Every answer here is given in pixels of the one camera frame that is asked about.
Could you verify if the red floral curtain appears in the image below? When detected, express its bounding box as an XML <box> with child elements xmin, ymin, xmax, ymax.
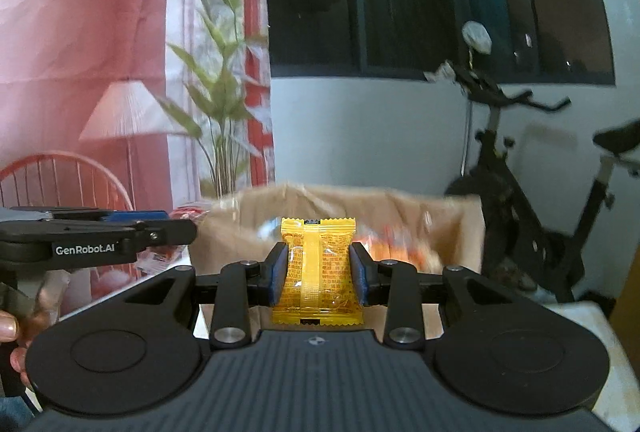
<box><xmin>0</xmin><ymin>0</ymin><xmax>276</xmax><ymax>313</ymax></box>

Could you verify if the small red panda packet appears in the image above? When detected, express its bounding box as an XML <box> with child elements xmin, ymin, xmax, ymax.
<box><xmin>134</xmin><ymin>204</ymin><xmax>207</xmax><ymax>276</ymax></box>

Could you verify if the cardboard box with paper liner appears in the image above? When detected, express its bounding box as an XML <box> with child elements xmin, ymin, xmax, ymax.
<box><xmin>189</xmin><ymin>185</ymin><xmax>485</xmax><ymax>336</ymax></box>

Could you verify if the yellow snack packet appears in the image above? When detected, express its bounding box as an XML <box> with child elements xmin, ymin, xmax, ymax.
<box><xmin>271</xmin><ymin>218</ymin><xmax>363</xmax><ymax>327</ymax></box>

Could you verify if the orange snack bag in box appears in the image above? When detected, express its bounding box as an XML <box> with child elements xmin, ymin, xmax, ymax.
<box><xmin>354</xmin><ymin>225</ymin><xmax>444</xmax><ymax>274</ymax></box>

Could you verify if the left hand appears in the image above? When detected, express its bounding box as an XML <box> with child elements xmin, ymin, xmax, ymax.
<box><xmin>1</xmin><ymin>270</ymin><xmax>70</xmax><ymax>389</ymax></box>

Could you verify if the wooden door panel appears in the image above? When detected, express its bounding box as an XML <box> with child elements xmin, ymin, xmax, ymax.
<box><xmin>606</xmin><ymin>0</ymin><xmax>640</xmax><ymax>363</ymax></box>

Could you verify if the black exercise bike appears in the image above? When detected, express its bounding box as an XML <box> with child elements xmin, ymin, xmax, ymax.
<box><xmin>425</xmin><ymin>62</ymin><xmax>639</xmax><ymax>302</ymax></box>

